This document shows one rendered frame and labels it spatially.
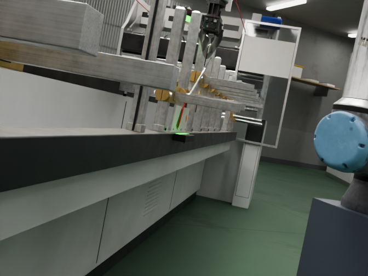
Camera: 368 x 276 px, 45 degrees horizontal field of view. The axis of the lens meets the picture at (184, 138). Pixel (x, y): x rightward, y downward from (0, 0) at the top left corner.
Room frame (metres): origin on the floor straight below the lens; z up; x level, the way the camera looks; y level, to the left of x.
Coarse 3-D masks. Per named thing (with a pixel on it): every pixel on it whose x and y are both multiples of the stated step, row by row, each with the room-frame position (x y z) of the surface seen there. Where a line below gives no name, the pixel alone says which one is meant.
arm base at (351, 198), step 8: (360, 176) 1.27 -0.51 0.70; (352, 184) 1.29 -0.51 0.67; (360, 184) 1.26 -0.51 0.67; (352, 192) 1.27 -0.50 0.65; (360, 192) 1.25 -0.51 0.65; (344, 200) 1.28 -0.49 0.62; (352, 200) 1.25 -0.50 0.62; (360, 200) 1.23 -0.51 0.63; (352, 208) 1.25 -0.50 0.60; (360, 208) 1.23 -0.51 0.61
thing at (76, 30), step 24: (0, 0) 0.30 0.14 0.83; (24, 0) 0.30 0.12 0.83; (48, 0) 0.29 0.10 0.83; (0, 24) 0.30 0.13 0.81; (24, 24) 0.29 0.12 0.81; (48, 24) 0.29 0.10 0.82; (72, 24) 0.29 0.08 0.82; (96, 24) 0.31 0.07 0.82; (48, 48) 0.32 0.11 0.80; (72, 48) 0.29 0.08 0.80; (96, 48) 0.31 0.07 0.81
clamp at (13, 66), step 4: (0, 60) 0.59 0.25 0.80; (4, 60) 0.59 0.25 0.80; (0, 64) 0.59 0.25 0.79; (4, 64) 0.60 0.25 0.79; (8, 64) 0.60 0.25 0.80; (12, 64) 0.61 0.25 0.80; (16, 64) 0.62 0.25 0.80; (20, 64) 0.63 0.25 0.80; (4, 68) 0.63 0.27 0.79; (8, 68) 0.61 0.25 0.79; (12, 68) 0.61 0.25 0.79; (16, 68) 0.62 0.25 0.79; (20, 68) 0.63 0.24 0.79
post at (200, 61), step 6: (198, 48) 2.01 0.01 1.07; (198, 54) 2.01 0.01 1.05; (198, 60) 2.01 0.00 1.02; (204, 60) 2.03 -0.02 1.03; (198, 66) 2.01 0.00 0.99; (192, 84) 2.01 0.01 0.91; (198, 84) 2.01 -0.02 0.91; (198, 90) 2.03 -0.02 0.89; (192, 108) 2.01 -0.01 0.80; (192, 114) 2.01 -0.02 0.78; (192, 120) 2.02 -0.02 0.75
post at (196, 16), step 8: (192, 16) 1.77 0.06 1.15; (200, 16) 1.78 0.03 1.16; (192, 24) 1.77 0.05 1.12; (192, 32) 1.77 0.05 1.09; (192, 40) 1.76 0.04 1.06; (192, 48) 1.76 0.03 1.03; (184, 56) 1.77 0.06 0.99; (192, 56) 1.77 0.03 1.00; (184, 64) 1.77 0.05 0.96; (192, 64) 1.79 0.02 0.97; (184, 72) 1.77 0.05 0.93; (184, 80) 1.77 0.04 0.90; (184, 88) 1.76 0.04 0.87; (176, 104) 1.77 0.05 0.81
